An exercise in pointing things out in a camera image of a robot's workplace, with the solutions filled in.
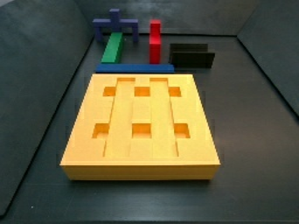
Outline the green long block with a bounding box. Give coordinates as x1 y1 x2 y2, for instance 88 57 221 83
100 32 123 64

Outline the yellow slotted board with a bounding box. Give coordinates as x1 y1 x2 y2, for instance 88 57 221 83
60 74 220 180

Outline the blue long block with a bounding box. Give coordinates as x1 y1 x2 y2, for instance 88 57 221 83
96 64 173 74

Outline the red stepped block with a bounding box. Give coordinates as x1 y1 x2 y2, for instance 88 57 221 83
149 19 161 64

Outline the purple cross-shaped block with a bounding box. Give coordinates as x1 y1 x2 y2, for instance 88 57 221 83
92 9 139 43

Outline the black angle bracket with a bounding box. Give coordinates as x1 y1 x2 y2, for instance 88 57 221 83
169 43 215 68

